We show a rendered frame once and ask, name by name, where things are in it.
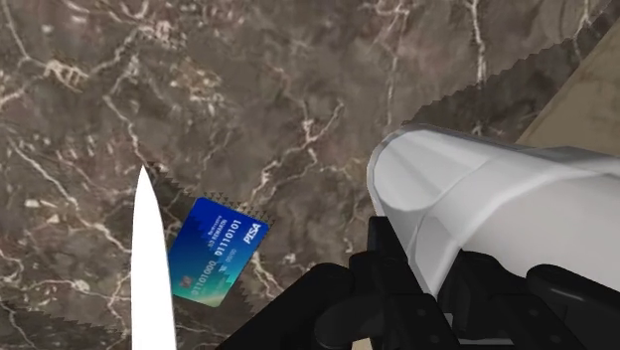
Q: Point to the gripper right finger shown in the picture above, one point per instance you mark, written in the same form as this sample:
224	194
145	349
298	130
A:
557	315

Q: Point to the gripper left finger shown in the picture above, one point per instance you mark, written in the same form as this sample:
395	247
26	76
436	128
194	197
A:
378	300

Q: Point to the blue plastic card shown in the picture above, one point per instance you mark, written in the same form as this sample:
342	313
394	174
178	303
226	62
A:
213	252

